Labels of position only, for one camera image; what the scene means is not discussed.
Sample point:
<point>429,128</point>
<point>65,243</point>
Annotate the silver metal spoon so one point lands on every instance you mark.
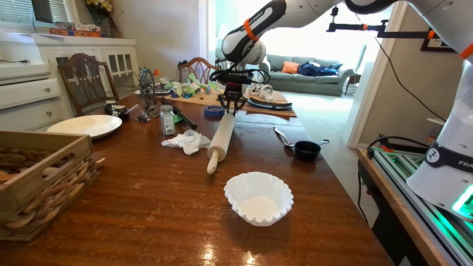
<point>283,137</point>

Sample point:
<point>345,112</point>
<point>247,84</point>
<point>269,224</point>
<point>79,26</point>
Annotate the metal figurine ornament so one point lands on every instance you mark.
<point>147,87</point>

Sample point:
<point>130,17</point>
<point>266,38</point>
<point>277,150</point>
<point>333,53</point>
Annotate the green grey sofa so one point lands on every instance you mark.
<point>306,74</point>

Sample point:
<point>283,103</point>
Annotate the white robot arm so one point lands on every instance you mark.
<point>444,177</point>

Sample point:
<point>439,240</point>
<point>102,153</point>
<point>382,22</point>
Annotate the wooden rolling pin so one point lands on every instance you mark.
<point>219,144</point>

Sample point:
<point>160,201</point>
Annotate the glass spice jar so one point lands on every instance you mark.
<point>167,119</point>

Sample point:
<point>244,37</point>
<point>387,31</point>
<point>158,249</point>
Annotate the black measuring scoop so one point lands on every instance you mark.
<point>306,149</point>

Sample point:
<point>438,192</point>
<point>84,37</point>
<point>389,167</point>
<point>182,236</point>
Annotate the wooden cutting board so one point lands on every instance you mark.
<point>250,106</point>

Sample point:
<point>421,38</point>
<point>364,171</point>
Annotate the blue tape roll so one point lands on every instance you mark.
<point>213,112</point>

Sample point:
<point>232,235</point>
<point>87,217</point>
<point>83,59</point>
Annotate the woven wooden basket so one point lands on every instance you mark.
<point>42,174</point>

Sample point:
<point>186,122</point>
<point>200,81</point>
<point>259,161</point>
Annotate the dark wooden chair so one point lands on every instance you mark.
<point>87,81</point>

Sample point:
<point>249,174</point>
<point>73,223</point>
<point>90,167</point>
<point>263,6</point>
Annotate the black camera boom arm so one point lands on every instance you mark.
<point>380,28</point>

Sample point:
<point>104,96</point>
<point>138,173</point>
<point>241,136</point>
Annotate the white crumpled napkin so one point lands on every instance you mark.
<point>189,141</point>

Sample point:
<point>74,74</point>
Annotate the white paper coffee filter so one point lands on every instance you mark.
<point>259,198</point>

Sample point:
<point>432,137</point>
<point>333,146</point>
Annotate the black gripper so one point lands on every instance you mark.
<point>232,94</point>

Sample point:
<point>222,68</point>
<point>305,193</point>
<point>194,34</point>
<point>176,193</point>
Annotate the white ceramic plate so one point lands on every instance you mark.
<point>95,125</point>

